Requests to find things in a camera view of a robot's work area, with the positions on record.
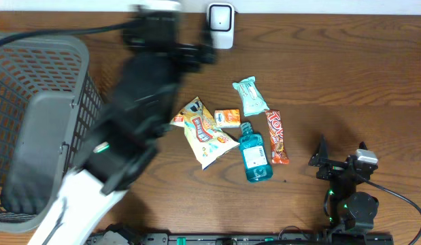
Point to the teal wet wipes pack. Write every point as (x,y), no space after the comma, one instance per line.
(252,100)

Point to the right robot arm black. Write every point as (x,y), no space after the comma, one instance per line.
(348,210)

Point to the white black barcode scanner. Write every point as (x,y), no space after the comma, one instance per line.
(221,19)

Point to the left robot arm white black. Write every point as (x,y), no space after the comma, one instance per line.
(123,140)

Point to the blue mouthwash bottle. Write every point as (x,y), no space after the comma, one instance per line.
(251,146)

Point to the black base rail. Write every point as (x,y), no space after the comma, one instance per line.
(122,237)

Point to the yellow snack chip bag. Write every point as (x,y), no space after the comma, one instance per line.
(207,140)

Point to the grey plastic shopping basket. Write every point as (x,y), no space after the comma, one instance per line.
(48,102)

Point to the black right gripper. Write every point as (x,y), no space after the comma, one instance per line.
(332,167)

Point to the small orange white box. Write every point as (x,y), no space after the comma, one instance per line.
(227,118)

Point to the red Top chocolate bar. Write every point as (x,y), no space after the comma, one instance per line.
(276,131)

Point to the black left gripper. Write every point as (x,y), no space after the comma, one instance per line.
(196,53)

